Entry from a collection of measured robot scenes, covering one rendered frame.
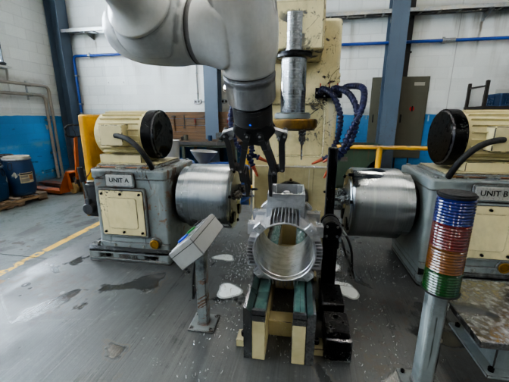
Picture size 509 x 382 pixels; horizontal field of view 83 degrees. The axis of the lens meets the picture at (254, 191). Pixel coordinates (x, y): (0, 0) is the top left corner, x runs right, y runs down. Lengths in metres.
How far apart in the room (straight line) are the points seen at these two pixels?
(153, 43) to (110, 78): 7.11
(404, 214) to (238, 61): 0.75
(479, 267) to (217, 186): 0.89
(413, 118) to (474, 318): 5.73
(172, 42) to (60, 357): 0.73
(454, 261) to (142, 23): 0.62
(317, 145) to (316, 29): 0.46
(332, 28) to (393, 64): 4.76
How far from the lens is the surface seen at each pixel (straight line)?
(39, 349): 0.95
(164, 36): 0.51
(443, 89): 6.61
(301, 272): 0.78
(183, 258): 0.68
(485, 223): 1.12
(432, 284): 0.64
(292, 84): 1.07
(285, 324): 0.81
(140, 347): 0.85
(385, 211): 1.03
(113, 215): 1.19
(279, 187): 0.88
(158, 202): 1.10
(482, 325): 0.83
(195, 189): 1.05
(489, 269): 1.20
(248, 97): 0.51
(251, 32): 0.46
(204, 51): 0.50
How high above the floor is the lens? 1.34
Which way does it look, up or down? 14 degrees down
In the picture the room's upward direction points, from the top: straight up
